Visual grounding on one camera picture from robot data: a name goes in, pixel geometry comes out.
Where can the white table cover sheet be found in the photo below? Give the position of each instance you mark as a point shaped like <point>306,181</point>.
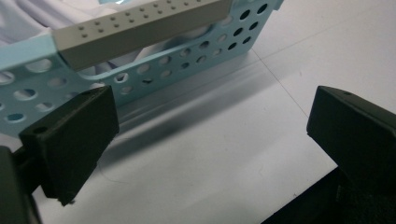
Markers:
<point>218,155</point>

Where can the light blue perforated plastic basket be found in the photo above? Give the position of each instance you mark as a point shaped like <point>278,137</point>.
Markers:
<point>193,67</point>

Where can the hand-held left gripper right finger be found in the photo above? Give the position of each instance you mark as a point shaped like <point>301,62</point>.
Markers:
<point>358,133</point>

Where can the white cloth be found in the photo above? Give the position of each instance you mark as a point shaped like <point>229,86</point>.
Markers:
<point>31,15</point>

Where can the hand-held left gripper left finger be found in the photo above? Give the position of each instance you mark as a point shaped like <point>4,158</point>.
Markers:
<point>71,140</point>

